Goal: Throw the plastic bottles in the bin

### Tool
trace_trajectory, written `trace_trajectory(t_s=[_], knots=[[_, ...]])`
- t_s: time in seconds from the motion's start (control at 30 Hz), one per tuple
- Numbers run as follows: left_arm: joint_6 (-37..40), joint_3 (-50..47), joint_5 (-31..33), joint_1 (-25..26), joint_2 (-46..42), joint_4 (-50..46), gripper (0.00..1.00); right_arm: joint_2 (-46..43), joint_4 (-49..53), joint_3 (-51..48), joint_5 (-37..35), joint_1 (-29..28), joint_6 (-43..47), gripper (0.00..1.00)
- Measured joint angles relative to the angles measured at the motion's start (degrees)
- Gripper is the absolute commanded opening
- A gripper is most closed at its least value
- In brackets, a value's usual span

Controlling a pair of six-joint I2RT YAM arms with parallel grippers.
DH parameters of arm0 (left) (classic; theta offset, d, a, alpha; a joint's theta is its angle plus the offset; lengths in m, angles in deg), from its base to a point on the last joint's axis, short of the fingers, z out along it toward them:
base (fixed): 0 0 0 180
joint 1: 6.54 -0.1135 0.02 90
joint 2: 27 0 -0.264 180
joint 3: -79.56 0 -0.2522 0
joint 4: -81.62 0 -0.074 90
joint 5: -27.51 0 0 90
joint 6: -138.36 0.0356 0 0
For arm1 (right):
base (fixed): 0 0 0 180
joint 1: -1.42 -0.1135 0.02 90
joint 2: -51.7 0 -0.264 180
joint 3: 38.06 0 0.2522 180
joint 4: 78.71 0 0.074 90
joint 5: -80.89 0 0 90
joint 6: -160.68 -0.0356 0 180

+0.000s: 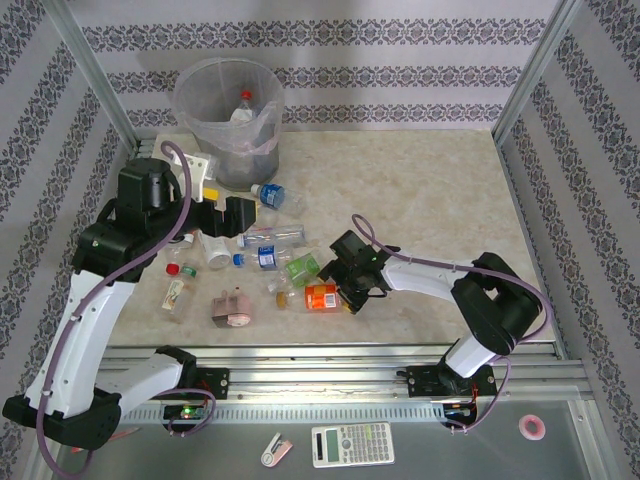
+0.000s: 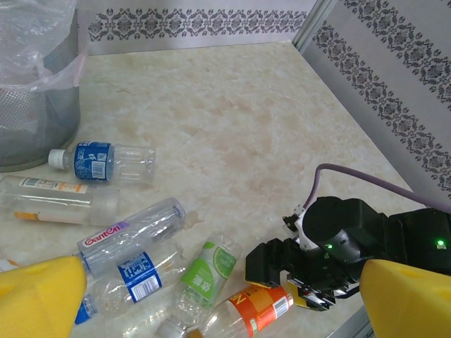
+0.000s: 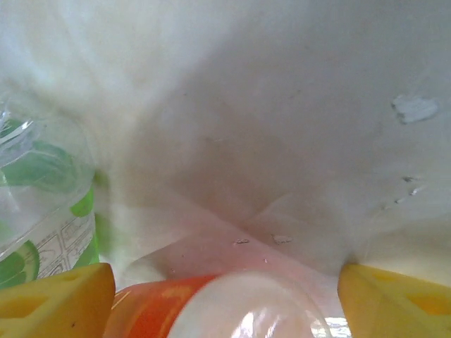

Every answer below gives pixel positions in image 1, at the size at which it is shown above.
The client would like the orange label clear bottle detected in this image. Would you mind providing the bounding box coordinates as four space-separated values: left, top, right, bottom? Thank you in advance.
274 282 352 315

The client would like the green label clear bottle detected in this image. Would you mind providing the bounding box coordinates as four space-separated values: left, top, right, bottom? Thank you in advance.
267 251 322 297

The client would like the clear bottle narrow blue label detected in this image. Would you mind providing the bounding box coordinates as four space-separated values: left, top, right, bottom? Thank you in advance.
231 244 297 273

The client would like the long clear ribbed bottle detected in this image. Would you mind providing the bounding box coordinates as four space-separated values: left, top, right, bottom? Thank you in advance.
235 224 307 250

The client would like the white label red cap bottle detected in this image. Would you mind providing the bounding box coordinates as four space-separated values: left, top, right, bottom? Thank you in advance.
228 89 262 125

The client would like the green cap tea bottle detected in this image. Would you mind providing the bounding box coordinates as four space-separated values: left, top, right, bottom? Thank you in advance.
158 263 200 325

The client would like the translucent plastic waste bin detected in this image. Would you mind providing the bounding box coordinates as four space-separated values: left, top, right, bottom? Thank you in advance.
172 57 285 191

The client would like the clear plastic bin liner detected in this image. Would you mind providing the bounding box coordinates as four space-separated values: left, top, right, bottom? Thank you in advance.
174 58 284 157

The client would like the clear bottle round blue label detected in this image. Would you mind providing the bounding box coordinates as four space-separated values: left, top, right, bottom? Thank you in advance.
249 182 307 217

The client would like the pink plastic pencil sharpener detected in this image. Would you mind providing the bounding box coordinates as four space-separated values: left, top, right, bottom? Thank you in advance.
209 285 255 330

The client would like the grey scientific calculator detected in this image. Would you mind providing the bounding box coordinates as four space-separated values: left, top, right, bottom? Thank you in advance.
310 421 396 470

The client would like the small white pink cutter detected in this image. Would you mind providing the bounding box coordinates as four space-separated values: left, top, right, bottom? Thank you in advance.
259 432 295 469

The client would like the small LED circuit board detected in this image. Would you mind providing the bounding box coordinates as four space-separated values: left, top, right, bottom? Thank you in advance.
163 403 209 422

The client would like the pink tape roll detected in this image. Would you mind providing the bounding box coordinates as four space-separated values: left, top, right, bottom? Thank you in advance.
517 413 547 442

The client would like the aluminium side rail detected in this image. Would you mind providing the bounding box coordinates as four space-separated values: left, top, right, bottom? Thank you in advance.
127 139 154 171

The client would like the long aluminium base rail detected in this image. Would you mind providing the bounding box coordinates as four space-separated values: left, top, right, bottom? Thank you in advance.
99 341 586 402

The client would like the aluminium frame post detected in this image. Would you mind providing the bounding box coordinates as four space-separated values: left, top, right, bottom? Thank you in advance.
492 0 592 144
43 0 144 154

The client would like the perforated grey cable duct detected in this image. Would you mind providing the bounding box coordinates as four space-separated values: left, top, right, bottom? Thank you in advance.
119 403 447 425

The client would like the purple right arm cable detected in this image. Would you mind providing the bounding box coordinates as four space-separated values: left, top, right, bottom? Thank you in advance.
351 213 555 435

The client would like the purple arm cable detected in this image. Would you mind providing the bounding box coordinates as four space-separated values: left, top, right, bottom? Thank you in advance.
351 213 555 435
35 140 217 477

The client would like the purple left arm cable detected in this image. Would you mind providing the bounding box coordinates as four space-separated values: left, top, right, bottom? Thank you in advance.
35 140 217 477

